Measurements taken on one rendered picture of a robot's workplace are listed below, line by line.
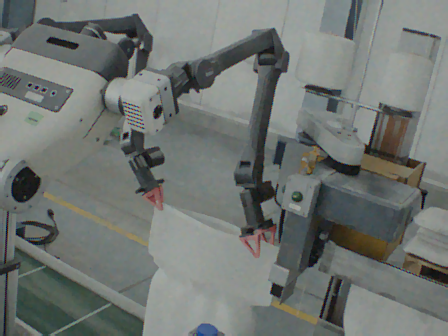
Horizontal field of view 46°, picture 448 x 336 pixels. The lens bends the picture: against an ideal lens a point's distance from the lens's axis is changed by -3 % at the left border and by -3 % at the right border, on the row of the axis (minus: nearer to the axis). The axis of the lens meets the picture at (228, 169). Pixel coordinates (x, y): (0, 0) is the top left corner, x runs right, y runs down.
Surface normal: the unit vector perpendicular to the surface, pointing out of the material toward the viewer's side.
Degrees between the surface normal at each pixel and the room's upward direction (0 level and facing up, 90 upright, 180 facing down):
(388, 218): 90
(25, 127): 50
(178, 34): 90
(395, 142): 90
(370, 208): 90
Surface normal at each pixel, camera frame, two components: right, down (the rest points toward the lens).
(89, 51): -0.26, -0.48
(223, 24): -0.50, 0.16
